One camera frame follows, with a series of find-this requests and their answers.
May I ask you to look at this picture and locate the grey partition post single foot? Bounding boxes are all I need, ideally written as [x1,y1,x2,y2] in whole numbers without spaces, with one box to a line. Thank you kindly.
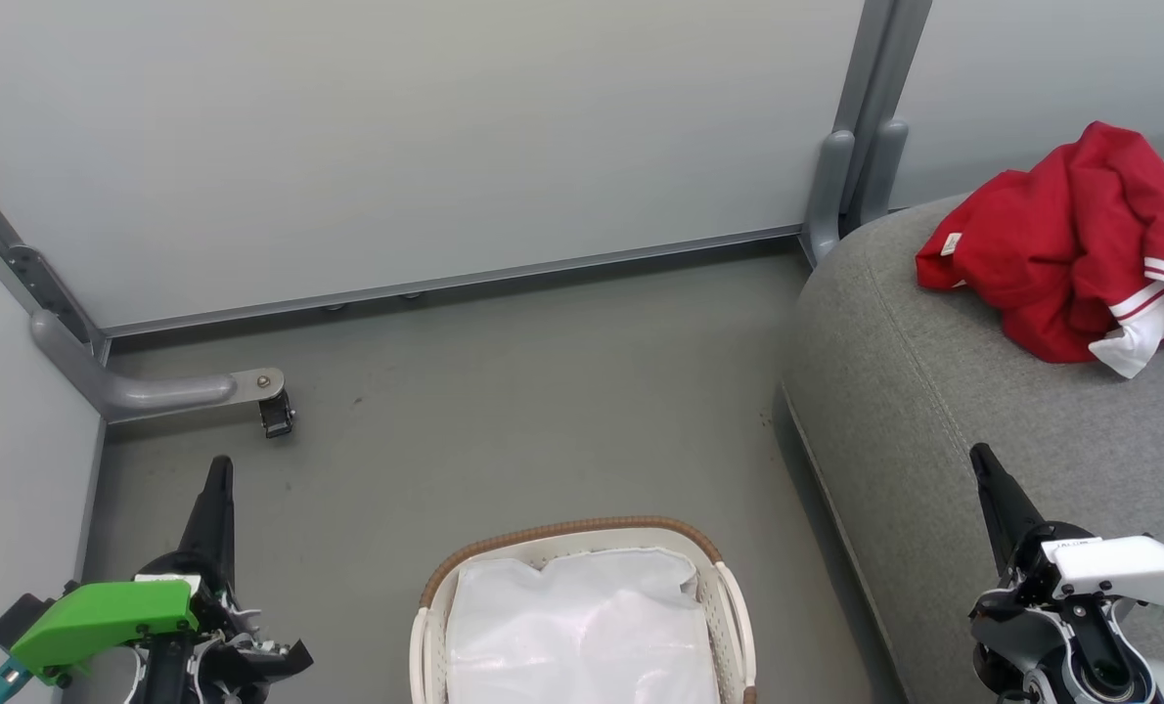
[0,152,286,424]

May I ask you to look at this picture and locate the grey partition base rail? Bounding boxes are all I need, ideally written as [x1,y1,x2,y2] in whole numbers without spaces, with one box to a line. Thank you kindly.
[103,225,806,341]

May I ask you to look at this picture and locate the black caster wheel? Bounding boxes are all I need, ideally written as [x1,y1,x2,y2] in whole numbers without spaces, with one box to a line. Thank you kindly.
[258,389,297,439]

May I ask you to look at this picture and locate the grey fabric sofa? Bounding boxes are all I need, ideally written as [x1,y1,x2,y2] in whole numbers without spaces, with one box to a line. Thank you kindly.
[781,152,1164,704]

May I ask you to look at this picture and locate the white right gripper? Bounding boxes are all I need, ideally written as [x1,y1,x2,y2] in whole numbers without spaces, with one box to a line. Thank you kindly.
[968,443,1164,609]

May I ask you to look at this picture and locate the white cloth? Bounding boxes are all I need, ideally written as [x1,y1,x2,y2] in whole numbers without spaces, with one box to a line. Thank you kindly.
[445,548,722,704]

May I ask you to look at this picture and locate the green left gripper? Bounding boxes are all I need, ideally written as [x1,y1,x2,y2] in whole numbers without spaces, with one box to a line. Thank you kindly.
[10,455,250,685]

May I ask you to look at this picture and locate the white laundry basket brown rim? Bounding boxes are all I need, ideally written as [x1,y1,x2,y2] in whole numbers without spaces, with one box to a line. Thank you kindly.
[409,516,759,704]

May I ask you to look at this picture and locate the red garment with white trim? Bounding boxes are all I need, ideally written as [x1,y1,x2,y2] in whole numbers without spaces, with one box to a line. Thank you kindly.
[915,120,1164,380]

